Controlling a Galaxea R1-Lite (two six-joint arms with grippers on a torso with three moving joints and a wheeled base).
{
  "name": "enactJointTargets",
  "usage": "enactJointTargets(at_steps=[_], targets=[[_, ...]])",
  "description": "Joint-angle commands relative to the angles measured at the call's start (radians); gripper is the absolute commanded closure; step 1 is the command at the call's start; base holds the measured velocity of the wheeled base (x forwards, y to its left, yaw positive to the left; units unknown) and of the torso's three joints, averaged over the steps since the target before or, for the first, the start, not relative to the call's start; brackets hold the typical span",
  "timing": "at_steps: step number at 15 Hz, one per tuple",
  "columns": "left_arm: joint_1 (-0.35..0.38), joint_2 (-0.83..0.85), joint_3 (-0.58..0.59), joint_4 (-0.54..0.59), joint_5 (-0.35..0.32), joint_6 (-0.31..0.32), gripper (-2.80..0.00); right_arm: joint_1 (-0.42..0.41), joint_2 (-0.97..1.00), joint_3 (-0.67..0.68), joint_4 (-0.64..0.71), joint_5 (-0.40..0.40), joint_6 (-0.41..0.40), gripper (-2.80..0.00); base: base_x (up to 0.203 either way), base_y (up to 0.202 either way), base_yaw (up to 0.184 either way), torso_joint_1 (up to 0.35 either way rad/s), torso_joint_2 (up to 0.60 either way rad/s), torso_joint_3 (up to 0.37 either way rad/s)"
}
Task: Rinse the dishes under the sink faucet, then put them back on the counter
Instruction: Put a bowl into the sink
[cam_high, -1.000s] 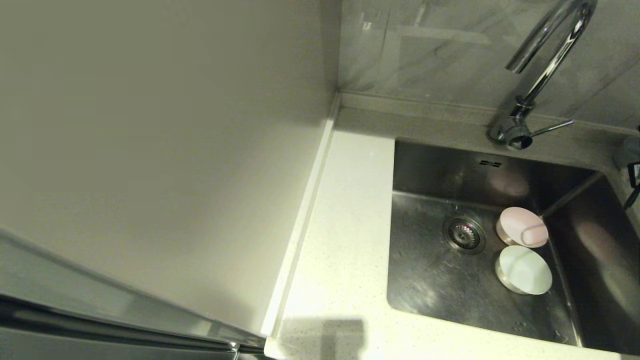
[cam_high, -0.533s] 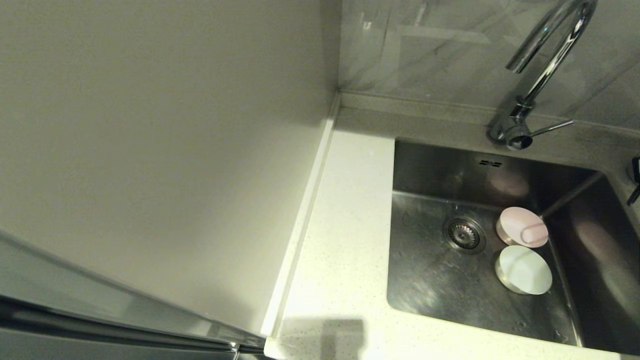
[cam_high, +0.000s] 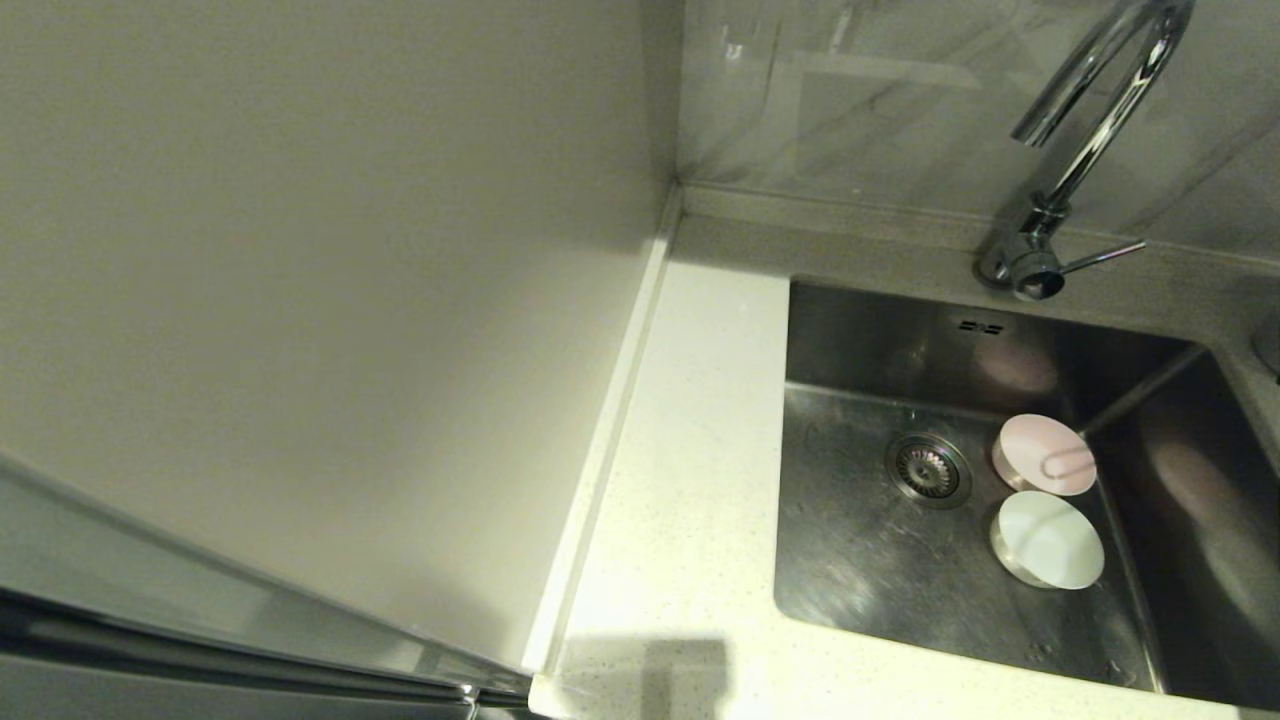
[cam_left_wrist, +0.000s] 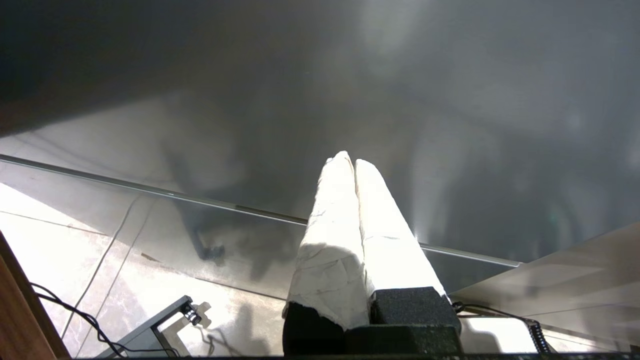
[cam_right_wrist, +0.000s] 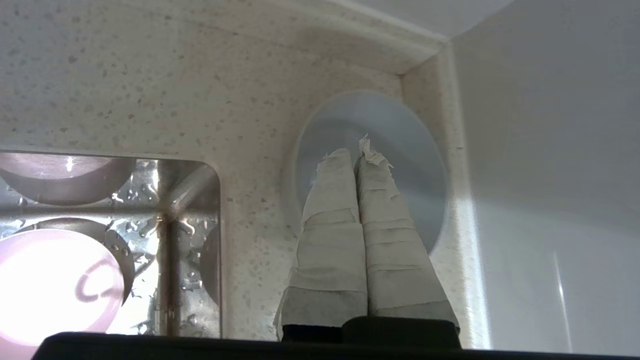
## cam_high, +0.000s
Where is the chrome gooseneck faucet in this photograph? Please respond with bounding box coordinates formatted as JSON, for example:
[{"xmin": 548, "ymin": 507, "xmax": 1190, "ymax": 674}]
[{"xmin": 978, "ymin": 0, "xmax": 1198, "ymax": 303}]

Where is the pink bowl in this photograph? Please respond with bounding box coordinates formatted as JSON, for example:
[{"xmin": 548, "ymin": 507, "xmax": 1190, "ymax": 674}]
[{"xmin": 992, "ymin": 414, "xmax": 1098, "ymax": 497}]

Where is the stainless steel refrigerator door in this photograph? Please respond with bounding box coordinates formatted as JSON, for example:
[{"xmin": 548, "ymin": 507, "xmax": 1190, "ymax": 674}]
[{"xmin": 0, "ymin": 455, "xmax": 536, "ymax": 720}]

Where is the light blue bowl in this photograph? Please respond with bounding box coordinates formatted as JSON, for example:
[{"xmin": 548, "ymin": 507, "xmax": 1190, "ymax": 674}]
[{"xmin": 1250, "ymin": 310, "xmax": 1280, "ymax": 381}]

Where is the stainless steel sink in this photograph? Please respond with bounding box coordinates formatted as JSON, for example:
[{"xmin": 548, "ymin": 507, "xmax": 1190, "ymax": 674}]
[{"xmin": 772, "ymin": 278, "xmax": 1280, "ymax": 709}]

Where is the metal sink drain strainer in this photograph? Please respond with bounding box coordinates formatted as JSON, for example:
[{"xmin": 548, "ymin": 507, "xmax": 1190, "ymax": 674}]
[{"xmin": 885, "ymin": 432, "xmax": 974, "ymax": 511}]

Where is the white bowl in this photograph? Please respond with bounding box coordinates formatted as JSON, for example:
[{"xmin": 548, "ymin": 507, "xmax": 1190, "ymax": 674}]
[{"xmin": 990, "ymin": 490, "xmax": 1106, "ymax": 591}]

